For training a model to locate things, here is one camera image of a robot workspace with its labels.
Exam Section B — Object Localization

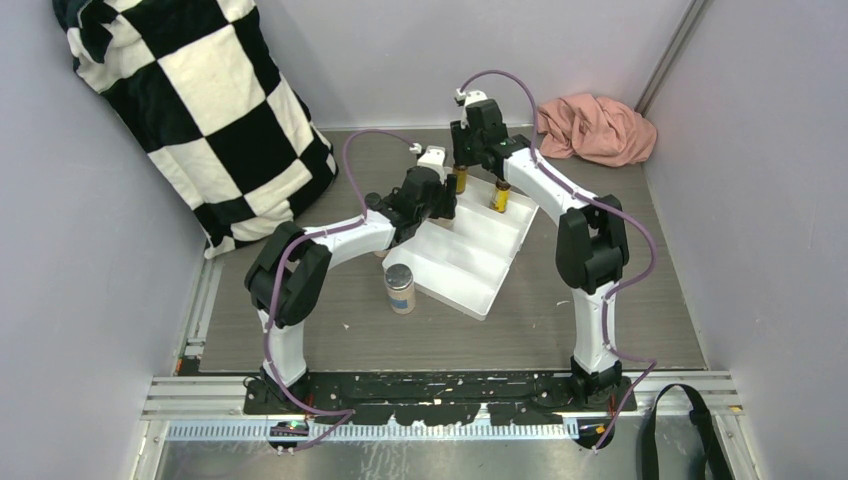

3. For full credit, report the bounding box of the gold-cap yellow sauce bottle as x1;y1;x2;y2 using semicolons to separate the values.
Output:
452;165;468;195

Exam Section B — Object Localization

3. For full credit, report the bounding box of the yellow-label sauce bottle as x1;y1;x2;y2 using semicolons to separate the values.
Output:
489;179;511;213

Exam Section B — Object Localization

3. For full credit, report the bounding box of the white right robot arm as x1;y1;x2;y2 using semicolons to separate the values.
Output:
450;92;629;411

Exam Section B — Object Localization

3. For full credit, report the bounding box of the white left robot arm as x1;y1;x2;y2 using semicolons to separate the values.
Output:
245;166;459;414

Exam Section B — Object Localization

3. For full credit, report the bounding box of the white divided plastic tray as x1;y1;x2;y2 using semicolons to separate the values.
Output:
382;177;539;321

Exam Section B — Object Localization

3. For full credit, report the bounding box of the blue-label silver-top shaker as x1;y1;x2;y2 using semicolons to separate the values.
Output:
384;263;416;315

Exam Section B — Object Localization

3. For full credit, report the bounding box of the pink cloth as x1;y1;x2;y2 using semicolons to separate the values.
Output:
537;94;658;168

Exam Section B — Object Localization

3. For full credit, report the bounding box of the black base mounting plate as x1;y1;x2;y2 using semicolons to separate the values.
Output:
242;370;636;427

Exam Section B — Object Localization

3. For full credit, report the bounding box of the black white checkered blanket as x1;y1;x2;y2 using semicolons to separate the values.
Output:
52;0;338;258

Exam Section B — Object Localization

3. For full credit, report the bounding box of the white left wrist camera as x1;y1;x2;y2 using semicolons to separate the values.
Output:
409;143;447;183

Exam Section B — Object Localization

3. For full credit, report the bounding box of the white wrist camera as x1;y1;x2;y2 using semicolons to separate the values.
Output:
409;143;447;183
454;88;488;129

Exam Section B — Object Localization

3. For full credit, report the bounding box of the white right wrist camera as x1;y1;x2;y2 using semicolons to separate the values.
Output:
454;88;488;129

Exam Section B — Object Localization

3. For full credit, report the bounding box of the aluminium frame rail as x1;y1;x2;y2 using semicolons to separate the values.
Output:
131;240;758;479

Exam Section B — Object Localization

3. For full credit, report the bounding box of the black strap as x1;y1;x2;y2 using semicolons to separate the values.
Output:
639;384;735;480

